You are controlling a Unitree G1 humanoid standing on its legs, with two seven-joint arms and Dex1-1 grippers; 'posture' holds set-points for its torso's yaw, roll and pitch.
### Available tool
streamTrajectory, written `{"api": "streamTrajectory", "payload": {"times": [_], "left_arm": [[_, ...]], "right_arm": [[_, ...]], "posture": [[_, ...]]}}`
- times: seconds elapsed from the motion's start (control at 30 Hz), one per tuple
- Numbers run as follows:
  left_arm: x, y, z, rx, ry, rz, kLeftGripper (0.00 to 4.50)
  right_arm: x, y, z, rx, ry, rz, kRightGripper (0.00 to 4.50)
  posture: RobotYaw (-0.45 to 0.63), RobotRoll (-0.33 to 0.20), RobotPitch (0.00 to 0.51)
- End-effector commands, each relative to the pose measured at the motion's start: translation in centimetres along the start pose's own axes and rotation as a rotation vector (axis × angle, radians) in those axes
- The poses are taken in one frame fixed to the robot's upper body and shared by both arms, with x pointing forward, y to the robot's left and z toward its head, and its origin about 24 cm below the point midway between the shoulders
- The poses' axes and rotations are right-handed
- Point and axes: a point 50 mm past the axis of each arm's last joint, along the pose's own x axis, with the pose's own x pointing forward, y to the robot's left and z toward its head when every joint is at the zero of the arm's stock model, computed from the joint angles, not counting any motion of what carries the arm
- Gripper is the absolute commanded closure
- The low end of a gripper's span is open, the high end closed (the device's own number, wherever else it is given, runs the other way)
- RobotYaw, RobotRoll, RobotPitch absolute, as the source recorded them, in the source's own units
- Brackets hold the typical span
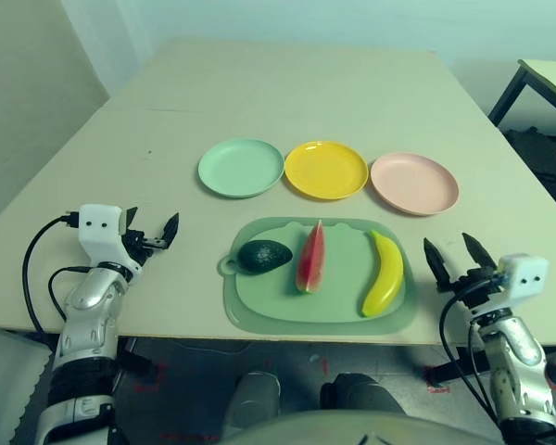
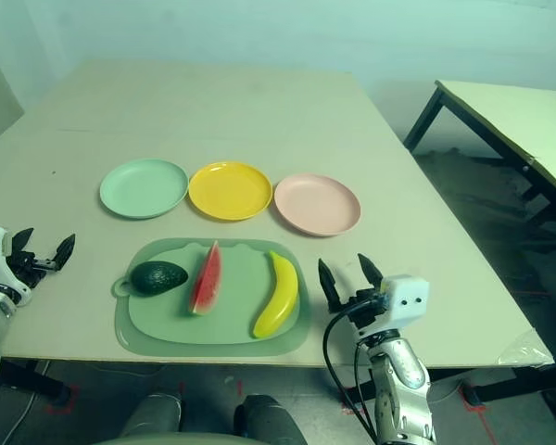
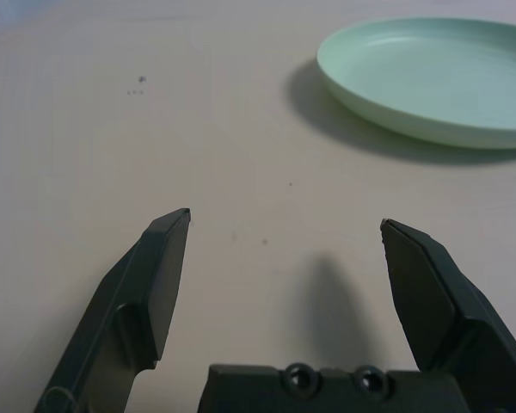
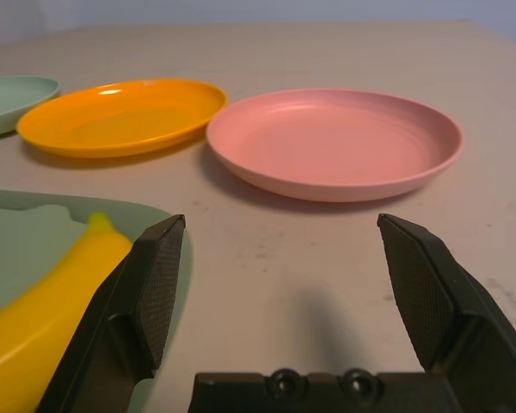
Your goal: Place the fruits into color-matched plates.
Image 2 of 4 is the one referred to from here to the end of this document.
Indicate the green round plate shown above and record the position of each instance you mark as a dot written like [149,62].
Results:
[143,187]

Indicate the red watermelon slice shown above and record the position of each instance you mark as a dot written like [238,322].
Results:
[206,283]

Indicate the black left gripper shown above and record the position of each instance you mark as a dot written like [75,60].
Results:
[30,271]

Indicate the grey robot left leg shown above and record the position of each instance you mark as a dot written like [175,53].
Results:
[153,415]

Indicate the light green cutting board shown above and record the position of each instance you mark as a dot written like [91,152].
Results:
[234,296]

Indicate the clear plastic film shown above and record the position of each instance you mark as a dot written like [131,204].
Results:
[526,354]

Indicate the pink round plate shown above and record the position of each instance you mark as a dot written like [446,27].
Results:
[317,205]

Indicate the yellow round plate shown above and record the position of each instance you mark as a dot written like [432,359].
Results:
[230,191]

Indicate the grey robot leg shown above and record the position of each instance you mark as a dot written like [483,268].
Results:
[153,415]
[269,419]

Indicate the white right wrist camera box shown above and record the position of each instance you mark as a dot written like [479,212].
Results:
[408,301]

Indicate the grey robot right leg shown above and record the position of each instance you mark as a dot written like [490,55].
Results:
[269,419]

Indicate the dark green avocado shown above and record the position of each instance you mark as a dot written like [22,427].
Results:
[157,278]

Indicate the translucent green table mat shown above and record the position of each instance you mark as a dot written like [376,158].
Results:
[213,350]

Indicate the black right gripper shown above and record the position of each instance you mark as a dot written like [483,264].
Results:
[366,315]

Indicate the beige side table black legs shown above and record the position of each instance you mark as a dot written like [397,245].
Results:
[514,116]

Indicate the yellow banana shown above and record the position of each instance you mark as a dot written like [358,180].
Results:
[282,292]

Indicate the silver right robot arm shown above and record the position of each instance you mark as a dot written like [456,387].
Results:
[400,385]

